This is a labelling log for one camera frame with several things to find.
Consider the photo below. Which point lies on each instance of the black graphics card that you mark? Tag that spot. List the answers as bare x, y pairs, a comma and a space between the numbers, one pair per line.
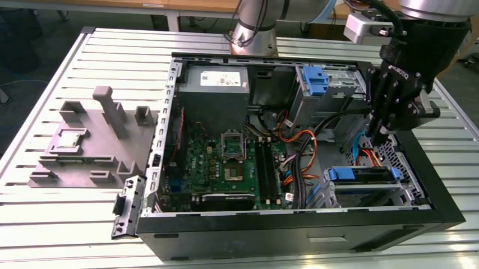
228, 197

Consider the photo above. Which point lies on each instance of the green RAM stick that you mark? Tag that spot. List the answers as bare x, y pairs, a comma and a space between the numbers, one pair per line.
75, 160

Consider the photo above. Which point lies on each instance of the silver CPU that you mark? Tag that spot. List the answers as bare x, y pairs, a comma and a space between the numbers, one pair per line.
68, 139

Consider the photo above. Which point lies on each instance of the black RAM slot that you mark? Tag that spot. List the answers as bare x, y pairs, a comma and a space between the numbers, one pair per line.
261, 171
272, 171

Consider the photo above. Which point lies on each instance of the metal optical drive bay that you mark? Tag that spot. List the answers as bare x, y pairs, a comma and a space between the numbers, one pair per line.
304, 112

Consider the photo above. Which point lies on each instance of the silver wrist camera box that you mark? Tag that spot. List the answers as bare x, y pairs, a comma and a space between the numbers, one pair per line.
364, 28

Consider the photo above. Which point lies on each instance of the blue plastic drive latch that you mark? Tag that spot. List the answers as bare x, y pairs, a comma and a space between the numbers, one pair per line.
316, 81

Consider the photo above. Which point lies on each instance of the hard disk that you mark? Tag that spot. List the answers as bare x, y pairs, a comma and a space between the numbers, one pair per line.
342, 173

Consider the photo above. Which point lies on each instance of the grey parts rack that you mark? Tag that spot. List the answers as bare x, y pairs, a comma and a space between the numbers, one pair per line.
104, 157

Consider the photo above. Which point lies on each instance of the metal expansion slot bracket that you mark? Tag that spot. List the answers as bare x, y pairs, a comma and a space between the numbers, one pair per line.
131, 201

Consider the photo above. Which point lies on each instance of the CPU socket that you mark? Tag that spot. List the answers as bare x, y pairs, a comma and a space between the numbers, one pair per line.
236, 173

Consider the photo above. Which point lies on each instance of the black office chair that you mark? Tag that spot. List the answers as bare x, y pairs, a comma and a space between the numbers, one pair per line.
20, 42

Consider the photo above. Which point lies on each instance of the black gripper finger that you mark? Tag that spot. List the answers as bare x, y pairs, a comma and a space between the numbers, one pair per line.
406, 120
370, 89

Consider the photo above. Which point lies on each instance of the grey power supply unit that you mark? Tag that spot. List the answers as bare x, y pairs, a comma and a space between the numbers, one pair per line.
216, 106

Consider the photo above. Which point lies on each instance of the green motherboard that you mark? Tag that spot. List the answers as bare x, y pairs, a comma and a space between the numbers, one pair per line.
201, 171

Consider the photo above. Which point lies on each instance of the wooden desk white frame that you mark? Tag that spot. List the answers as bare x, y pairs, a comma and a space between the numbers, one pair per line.
112, 8

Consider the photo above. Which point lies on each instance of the metal disk bay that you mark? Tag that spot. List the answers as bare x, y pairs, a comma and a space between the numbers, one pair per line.
367, 187

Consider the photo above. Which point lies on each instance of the office chair base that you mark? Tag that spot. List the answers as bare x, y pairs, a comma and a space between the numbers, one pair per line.
474, 60

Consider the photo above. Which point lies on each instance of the black PC case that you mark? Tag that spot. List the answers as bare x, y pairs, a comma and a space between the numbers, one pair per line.
261, 238

